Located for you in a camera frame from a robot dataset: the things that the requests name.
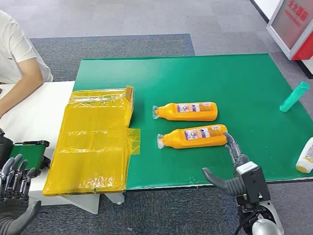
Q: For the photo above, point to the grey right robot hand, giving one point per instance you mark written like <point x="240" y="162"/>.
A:
<point x="231" y="187"/>

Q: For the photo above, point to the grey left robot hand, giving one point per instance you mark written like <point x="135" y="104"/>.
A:
<point x="14" y="214"/>

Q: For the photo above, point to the orange bottle with clear cap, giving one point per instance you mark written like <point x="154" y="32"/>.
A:
<point x="171" y="112"/>
<point x="178" y="138"/>

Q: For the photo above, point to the person's forearm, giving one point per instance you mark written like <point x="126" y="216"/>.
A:
<point x="22" y="84"/>

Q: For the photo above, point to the white bottle with yellow cap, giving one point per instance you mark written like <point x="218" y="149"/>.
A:
<point x="305" y="157"/>

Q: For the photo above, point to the teal green plastic bottle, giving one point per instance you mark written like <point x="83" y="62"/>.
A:
<point x="292" y="98"/>

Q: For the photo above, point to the small green belt conveyor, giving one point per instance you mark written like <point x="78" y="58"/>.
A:
<point x="26" y="155"/>

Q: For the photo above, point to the black device box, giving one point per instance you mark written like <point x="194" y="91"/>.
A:
<point x="4" y="147"/>

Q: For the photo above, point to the white table base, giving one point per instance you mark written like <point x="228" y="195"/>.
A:
<point x="85" y="202"/>

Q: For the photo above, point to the green table mat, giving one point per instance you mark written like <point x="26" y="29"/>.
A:
<point x="244" y="81"/>

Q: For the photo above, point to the yellow taped cardboard box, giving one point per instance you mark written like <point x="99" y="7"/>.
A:
<point x="93" y="146"/>

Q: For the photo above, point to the person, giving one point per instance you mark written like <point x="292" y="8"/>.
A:
<point x="14" y="48"/>

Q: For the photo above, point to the red and white sign stand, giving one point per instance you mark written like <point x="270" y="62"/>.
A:
<point x="290" y="29"/>

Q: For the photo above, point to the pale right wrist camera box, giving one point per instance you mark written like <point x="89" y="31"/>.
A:
<point x="255" y="183"/>

